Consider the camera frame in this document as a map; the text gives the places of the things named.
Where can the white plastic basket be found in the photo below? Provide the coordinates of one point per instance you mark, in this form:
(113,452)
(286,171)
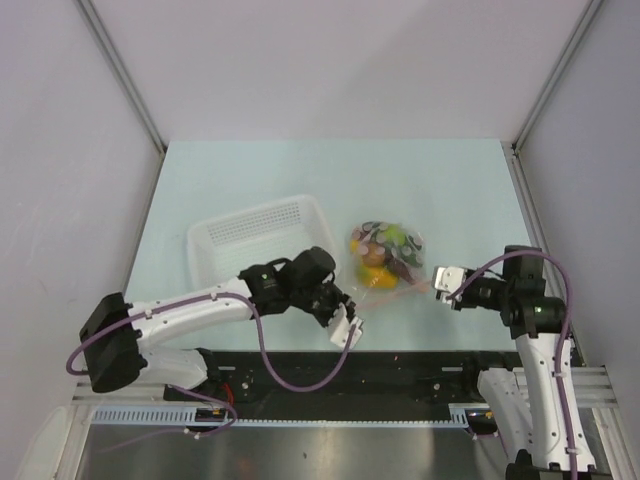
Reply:
(219,248)

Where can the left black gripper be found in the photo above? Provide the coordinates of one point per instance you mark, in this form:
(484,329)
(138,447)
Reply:
(338,298)

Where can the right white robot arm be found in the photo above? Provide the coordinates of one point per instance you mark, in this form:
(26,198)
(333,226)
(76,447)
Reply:
(541,430)

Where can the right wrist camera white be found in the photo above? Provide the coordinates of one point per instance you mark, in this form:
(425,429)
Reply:
(446,280)

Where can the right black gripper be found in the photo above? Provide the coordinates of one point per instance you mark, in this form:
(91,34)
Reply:
(463,301)

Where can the green lime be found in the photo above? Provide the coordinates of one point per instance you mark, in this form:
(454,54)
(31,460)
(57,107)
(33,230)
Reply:
(392,233)

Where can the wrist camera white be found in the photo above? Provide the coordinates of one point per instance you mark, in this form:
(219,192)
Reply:
(446,280)
(345,328)

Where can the white slotted cable duct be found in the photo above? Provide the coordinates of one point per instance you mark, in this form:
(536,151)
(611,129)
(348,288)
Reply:
(197,416)

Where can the clear zip top bag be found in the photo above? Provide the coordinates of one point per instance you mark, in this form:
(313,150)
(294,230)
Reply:
(385,263)

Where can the dark green cucumber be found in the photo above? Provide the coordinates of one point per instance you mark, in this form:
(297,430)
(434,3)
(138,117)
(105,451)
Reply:
(410,250)

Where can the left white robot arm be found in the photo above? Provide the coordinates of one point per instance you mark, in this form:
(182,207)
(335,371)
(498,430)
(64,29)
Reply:
(124,343)

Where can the brown kiwi fruit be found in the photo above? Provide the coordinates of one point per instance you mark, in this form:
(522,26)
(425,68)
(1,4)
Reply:
(374,258)

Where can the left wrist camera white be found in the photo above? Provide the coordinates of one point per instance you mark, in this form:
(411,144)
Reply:
(345,328)

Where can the papaya slice with red flesh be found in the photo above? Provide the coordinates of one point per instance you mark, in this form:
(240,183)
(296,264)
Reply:
(400,269)

